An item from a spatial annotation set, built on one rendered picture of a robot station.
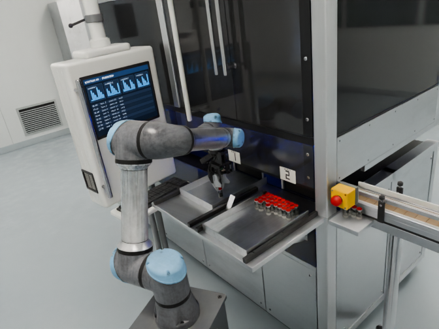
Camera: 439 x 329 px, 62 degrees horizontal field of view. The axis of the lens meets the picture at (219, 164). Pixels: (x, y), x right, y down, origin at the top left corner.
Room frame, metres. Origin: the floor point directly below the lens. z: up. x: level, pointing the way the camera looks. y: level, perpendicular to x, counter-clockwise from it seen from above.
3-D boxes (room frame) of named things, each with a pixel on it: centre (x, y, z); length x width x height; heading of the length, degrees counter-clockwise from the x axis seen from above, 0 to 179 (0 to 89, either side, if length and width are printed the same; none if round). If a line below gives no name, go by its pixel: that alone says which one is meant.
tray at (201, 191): (1.59, 0.00, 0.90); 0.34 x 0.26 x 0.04; 126
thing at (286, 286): (2.34, -0.19, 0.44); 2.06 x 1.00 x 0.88; 36
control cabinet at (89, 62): (1.93, 0.50, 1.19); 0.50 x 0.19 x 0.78; 134
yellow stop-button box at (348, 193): (1.19, -0.45, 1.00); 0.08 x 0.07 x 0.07; 126
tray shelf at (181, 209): (1.42, -0.05, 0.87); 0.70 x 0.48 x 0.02; 36
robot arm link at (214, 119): (1.50, 0.01, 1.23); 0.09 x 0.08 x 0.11; 148
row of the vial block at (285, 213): (1.31, -0.20, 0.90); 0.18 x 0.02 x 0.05; 36
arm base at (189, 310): (0.92, 0.21, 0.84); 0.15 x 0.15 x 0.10
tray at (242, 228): (1.25, -0.11, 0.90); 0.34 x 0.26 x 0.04; 126
